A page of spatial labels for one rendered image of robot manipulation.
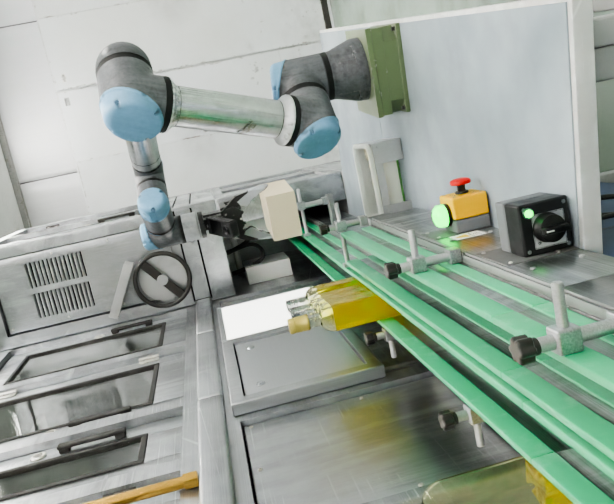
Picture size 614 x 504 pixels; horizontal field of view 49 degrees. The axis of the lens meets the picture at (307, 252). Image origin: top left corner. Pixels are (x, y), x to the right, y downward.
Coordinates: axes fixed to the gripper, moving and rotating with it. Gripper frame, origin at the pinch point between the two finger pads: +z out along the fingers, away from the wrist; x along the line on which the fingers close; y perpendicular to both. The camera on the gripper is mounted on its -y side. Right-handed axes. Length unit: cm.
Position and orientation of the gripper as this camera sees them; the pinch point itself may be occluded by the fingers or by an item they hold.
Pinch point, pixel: (273, 210)
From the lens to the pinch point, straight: 180.2
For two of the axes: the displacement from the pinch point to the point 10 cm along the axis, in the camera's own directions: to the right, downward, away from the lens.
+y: -1.8, -2.8, 9.4
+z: 9.7, -2.3, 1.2
